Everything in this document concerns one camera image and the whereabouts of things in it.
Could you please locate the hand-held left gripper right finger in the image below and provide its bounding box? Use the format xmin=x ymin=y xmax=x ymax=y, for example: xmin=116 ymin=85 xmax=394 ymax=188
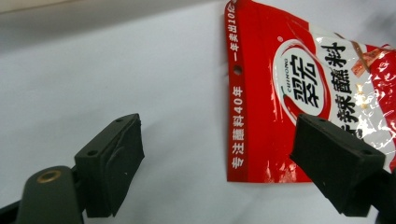
xmin=289 ymin=113 xmax=396 ymax=224

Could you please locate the red seasoning packet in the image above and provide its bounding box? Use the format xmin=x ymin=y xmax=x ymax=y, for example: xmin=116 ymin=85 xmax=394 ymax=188
xmin=223 ymin=0 xmax=396 ymax=184

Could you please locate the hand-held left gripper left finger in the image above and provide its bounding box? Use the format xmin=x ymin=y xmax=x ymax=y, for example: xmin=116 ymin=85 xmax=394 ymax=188
xmin=74 ymin=113 xmax=146 ymax=218

